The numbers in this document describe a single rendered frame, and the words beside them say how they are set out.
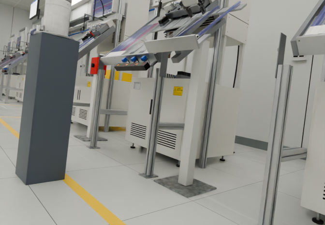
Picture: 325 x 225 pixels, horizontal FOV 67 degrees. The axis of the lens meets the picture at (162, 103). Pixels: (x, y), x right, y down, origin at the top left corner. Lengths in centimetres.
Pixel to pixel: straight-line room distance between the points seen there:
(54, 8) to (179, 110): 96
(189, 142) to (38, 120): 75
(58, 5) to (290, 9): 262
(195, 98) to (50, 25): 80
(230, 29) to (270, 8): 145
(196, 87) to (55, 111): 72
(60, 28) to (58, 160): 65
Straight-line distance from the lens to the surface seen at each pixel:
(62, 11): 135
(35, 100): 125
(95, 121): 205
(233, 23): 209
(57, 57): 128
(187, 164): 137
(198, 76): 133
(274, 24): 334
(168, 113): 177
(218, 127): 197
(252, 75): 330
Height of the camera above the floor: 46
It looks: 1 degrees down
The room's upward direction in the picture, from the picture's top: 7 degrees clockwise
